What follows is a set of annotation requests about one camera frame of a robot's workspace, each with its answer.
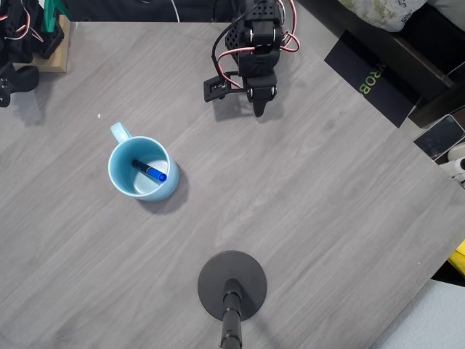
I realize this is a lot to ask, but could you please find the black box with green letters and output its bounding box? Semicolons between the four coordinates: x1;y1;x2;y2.
323;29;422;129

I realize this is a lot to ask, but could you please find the light blue mug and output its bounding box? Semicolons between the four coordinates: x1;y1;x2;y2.
107;121;179;203

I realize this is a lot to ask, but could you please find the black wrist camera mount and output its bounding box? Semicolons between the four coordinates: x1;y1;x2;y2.
202;71;248;103

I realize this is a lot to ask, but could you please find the smartphone with dark screen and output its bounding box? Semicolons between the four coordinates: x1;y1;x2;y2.
413;114;465;161

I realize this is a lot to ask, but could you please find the black furniture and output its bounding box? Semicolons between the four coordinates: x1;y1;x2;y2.
296;0;465;128

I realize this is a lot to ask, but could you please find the yellow object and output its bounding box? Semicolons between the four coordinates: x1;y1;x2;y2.
447;239;465;276

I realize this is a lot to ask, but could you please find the wooden base board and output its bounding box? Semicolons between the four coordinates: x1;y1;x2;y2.
12;14;72;73

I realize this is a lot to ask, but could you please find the black round-base camera stand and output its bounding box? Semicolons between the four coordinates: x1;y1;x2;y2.
197;249;268;349

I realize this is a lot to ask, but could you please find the blue marker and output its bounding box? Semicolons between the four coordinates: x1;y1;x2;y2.
131;159;168;182

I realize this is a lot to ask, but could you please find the white device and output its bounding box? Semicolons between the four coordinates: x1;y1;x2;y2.
437;143;465;188

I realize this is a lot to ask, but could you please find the patterned white pillow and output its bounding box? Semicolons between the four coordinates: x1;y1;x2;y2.
337;0;429;33

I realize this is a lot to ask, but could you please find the green printed clamp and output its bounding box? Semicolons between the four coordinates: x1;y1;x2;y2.
39;0;61;36

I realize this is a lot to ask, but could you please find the light grey fabric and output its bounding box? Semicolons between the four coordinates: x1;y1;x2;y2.
370;278;465;349

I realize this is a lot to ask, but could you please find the red white servo wire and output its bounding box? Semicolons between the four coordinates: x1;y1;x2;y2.
215;44;256;90
278;0;301;52

